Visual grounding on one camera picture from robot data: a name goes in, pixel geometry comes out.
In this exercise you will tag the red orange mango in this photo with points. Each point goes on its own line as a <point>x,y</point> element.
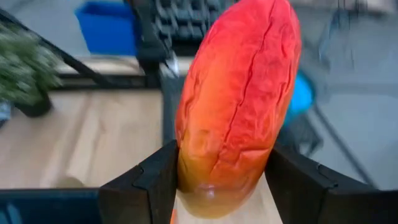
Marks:
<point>236,109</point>

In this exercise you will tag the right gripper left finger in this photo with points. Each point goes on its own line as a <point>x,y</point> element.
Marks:
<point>143,193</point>

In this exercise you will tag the blue round object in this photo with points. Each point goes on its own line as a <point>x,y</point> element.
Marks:
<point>300,96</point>

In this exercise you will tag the blue plastic bin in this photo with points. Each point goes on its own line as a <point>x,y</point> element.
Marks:
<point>105,28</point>

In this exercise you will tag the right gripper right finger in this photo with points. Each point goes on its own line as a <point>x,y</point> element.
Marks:
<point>317,202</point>

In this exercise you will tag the green potted plant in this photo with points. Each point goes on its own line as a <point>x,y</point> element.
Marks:
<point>21,62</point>

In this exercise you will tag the black keyboard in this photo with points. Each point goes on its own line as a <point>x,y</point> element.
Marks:
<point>183,18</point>

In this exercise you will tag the black aluminium table frame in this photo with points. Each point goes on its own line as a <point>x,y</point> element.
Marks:
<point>102,81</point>

